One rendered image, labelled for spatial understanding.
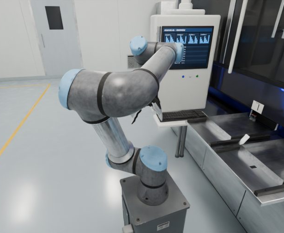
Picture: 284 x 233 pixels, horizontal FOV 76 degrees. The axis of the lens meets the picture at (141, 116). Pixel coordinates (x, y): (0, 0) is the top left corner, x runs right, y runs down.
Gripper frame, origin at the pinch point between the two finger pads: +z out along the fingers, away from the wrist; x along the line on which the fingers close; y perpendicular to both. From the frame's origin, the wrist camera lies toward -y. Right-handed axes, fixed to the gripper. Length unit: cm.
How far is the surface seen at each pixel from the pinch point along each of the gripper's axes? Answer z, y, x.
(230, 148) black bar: 7, -39, 31
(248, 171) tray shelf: 19, -31, 38
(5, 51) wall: -278, -129, -497
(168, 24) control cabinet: -79, -30, 0
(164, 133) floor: -34, -187, -63
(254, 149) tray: 7, -47, 43
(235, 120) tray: -15, -70, 35
